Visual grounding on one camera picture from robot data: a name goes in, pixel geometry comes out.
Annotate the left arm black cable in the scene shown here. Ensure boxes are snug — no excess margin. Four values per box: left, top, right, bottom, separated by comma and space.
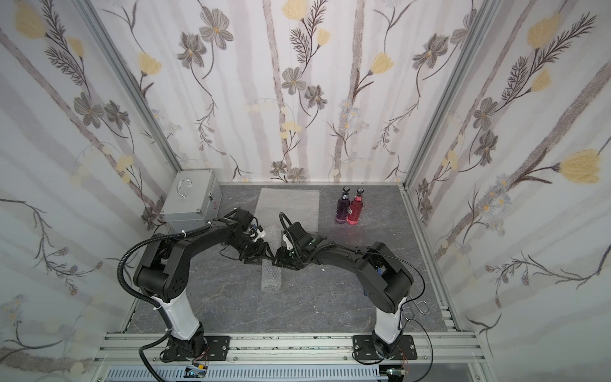
116, 223, 211, 382

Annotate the pink red bottle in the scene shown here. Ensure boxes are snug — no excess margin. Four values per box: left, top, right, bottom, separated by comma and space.
347, 188, 364, 225

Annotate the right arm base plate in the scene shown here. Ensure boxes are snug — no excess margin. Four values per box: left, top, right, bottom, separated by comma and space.
352, 334, 418, 363

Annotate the dark purple bottle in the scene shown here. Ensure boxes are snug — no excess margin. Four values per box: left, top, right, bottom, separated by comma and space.
335, 186, 350, 224

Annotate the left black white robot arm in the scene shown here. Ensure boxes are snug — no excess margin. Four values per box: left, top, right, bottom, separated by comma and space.
134, 209, 270, 363

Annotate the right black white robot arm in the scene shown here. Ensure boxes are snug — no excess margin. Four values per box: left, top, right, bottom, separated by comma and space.
273, 213, 414, 357

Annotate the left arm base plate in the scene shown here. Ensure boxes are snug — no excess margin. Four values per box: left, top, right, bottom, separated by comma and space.
160, 336, 231, 363

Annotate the grey metal case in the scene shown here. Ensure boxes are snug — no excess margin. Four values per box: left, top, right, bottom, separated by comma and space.
160, 170, 222, 232

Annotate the single bubble wrap sheet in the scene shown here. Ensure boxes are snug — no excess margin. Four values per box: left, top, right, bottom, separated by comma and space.
261, 225, 283, 293

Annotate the bubble wrap sheet stack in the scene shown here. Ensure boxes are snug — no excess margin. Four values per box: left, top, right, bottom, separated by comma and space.
255, 188, 320, 232

